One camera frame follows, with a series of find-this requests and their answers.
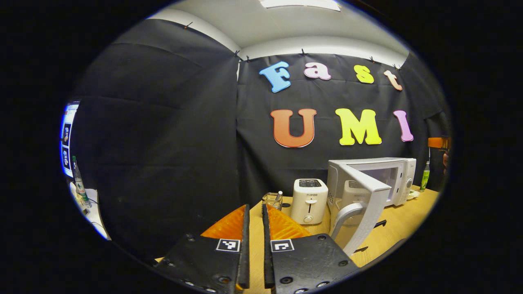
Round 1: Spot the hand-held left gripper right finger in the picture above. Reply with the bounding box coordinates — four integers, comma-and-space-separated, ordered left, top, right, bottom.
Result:
261, 203, 360, 294

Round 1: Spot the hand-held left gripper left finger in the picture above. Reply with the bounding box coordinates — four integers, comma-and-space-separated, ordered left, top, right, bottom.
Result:
154, 204, 250, 294

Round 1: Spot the white microwave oven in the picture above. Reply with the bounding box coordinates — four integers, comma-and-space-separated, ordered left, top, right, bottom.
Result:
327, 157, 417, 257

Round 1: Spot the green label drink bottle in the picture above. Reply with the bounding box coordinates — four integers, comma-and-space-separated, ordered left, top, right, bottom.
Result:
420, 160, 431, 193

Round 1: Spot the small glass holder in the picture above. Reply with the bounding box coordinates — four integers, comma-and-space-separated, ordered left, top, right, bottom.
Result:
261, 191, 284, 211

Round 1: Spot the cream toaster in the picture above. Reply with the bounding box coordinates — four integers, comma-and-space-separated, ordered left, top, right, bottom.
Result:
290, 178, 329, 225

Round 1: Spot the black backdrop cloth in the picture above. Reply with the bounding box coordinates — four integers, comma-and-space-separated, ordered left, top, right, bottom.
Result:
72, 18, 452, 262

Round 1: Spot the white side desk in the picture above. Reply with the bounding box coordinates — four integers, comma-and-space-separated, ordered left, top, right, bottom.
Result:
69, 182, 112, 241

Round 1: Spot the clear plastic bottle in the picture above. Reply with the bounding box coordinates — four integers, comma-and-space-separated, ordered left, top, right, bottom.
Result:
72, 156, 93, 209

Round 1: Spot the large ceiling light panel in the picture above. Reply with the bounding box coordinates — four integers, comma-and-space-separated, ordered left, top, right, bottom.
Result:
259, 0, 342, 12

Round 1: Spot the computer monitor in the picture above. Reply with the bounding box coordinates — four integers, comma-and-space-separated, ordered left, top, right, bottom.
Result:
60, 102, 81, 178

